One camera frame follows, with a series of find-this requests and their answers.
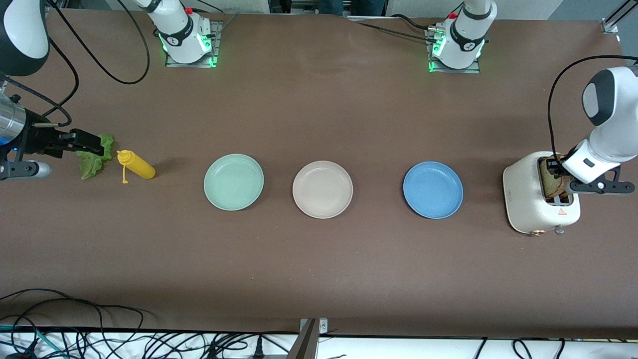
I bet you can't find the short black cable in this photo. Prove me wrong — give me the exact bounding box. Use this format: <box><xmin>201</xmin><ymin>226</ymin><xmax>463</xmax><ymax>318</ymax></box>
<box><xmin>512</xmin><ymin>339</ymin><xmax>535</xmax><ymax>359</ymax></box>

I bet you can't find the white two-slot toaster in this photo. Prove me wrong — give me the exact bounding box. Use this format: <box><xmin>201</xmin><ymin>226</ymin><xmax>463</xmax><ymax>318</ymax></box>
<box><xmin>502</xmin><ymin>151</ymin><xmax>582</xmax><ymax>236</ymax></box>

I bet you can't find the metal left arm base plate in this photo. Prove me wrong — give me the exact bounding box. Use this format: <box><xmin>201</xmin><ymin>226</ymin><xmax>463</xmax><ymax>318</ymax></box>
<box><xmin>426</xmin><ymin>27</ymin><xmax>481</xmax><ymax>74</ymax></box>

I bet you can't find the blue round plate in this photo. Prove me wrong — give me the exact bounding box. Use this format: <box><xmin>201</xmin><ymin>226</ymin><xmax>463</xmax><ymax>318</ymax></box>
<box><xmin>403</xmin><ymin>161</ymin><xmax>464</xmax><ymax>220</ymax></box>

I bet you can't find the beige round plate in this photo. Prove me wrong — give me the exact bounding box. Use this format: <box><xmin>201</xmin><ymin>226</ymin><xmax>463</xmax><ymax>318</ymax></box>
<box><xmin>292</xmin><ymin>161</ymin><xmax>354</xmax><ymax>219</ymax></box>

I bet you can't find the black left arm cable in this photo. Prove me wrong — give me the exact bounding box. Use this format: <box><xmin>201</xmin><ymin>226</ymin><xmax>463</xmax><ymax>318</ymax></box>
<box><xmin>548</xmin><ymin>55</ymin><xmax>638</xmax><ymax>161</ymax></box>

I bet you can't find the mint green round plate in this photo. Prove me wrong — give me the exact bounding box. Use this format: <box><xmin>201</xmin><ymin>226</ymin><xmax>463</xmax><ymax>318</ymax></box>
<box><xmin>203</xmin><ymin>154</ymin><xmax>265</xmax><ymax>211</ymax></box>

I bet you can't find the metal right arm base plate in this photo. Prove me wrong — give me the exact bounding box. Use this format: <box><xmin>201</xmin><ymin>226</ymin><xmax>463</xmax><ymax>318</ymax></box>
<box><xmin>164</xmin><ymin>20</ymin><xmax>223</xmax><ymax>68</ymax></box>

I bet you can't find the long black looping cable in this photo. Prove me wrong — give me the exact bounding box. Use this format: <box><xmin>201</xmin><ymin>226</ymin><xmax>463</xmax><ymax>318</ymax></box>
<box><xmin>0</xmin><ymin>288</ymin><xmax>145</xmax><ymax>345</ymax></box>

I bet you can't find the aluminium profile rail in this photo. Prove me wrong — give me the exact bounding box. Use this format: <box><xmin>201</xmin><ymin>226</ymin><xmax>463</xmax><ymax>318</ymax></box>
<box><xmin>601</xmin><ymin>0</ymin><xmax>638</xmax><ymax>35</ymax></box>

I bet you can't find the grey metal post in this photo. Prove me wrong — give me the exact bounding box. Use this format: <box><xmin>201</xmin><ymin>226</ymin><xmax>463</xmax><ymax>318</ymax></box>
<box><xmin>287</xmin><ymin>319</ymin><xmax>319</xmax><ymax>359</ymax></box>

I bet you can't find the teal cable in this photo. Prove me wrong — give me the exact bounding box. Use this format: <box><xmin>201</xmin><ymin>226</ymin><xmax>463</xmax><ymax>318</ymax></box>
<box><xmin>0</xmin><ymin>324</ymin><xmax>58</xmax><ymax>359</ymax></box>

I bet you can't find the black braided cable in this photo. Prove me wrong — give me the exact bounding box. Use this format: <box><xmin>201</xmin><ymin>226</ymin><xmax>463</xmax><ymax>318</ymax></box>
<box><xmin>349</xmin><ymin>14</ymin><xmax>439</xmax><ymax>43</ymax></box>

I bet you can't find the green lettuce leaf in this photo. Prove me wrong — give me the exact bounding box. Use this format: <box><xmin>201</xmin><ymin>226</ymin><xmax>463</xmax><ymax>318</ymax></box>
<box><xmin>76</xmin><ymin>134</ymin><xmax>115</xmax><ymax>180</ymax></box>

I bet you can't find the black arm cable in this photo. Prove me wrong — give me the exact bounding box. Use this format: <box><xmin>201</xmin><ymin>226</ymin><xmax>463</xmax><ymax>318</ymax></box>
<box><xmin>548</xmin><ymin>55</ymin><xmax>638</xmax><ymax>161</ymax></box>
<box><xmin>0</xmin><ymin>0</ymin><xmax>151</xmax><ymax>128</ymax></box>

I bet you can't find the yellow mustard squeeze bottle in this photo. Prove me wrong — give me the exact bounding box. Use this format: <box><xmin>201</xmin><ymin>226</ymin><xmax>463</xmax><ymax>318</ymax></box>
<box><xmin>117</xmin><ymin>150</ymin><xmax>156</xmax><ymax>184</ymax></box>

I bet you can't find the small metal bracket plate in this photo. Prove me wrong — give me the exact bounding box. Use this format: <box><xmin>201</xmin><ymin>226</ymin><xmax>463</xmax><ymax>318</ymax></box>
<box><xmin>299</xmin><ymin>318</ymin><xmax>329</xmax><ymax>336</ymax></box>

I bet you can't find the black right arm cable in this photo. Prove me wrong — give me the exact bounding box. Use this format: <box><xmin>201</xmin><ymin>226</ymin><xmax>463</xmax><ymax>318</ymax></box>
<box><xmin>0</xmin><ymin>0</ymin><xmax>151</xmax><ymax>128</ymax></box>

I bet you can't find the person in blue jeans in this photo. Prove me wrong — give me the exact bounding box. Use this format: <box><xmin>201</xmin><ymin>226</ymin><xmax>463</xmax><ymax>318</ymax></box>
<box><xmin>319</xmin><ymin>0</ymin><xmax>387</xmax><ymax>17</ymax></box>

